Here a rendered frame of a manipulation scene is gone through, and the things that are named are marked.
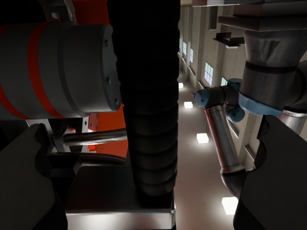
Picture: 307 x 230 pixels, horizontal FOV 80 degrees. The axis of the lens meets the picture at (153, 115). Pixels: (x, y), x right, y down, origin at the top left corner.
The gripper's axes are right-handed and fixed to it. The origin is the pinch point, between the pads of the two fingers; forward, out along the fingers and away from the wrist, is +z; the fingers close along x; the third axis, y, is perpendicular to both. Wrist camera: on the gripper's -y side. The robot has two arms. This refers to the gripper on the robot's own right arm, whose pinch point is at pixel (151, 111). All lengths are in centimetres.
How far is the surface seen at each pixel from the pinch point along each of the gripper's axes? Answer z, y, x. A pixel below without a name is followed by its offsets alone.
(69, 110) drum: 10.9, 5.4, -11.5
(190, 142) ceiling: 700, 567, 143
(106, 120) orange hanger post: 55, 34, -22
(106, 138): 19.3, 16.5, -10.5
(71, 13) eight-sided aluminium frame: 41.2, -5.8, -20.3
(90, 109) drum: 11.9, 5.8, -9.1
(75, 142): 18.7, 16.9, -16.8
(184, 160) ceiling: 578, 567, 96
